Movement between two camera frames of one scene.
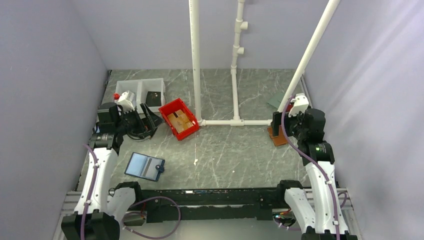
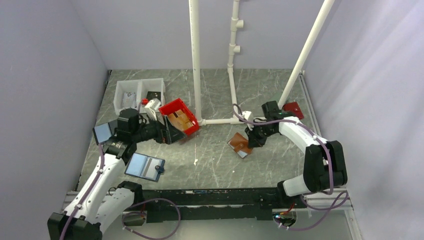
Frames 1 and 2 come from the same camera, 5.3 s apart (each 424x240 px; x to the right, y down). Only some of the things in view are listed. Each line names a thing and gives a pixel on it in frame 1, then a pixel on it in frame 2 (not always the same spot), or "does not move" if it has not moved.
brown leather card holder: [278, 140] to [240, 145]
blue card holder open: [145, 166] does not move
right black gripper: [276, 121] to [254, 140]
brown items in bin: [180, 121] does not move
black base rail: [249, 204] does not move
